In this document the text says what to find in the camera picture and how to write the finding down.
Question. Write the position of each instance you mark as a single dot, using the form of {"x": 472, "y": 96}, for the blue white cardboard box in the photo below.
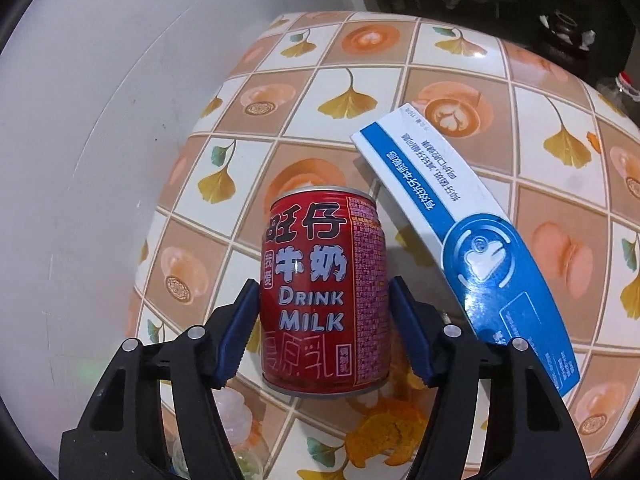
{"x": 475, "y": 240}

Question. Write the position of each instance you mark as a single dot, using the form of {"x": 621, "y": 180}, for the orange peel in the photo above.
{"x": 385, "y": 430}

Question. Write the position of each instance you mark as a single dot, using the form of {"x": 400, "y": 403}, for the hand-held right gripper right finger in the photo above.
{"x": 412, "y": 330}

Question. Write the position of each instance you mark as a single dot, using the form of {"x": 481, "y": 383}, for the cooking oil bottle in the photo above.
{"x": 622, "y": 92}

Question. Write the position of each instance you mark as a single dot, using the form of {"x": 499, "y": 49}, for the dark brown ceramic jar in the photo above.
{"x": 565, "y": 35}

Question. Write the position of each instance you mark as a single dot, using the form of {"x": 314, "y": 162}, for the red drink can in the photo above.
{"x": 310, "y": 270}

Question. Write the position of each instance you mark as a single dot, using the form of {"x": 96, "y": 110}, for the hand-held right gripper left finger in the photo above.
{"x": 237, "y": 330}

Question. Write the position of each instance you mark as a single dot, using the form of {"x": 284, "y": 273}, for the green liquid plastic bottle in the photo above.
{"x": 232, "y": 410}

